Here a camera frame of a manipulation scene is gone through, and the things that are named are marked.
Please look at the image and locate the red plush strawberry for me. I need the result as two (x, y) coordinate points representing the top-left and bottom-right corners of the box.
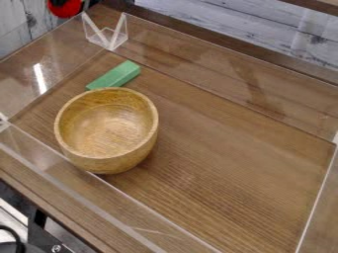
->
(49, 0), (82, 18)

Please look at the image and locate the wooden bowl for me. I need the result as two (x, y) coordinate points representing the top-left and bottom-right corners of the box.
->
(55, 88), (159, 174)

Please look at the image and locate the green rectangular block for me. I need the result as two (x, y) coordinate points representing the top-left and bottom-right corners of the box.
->
(86, 60), (142, 91)

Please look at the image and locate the clear acrylic corner bracket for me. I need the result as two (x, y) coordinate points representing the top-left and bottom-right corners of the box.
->
(81, 12), (129, 51)

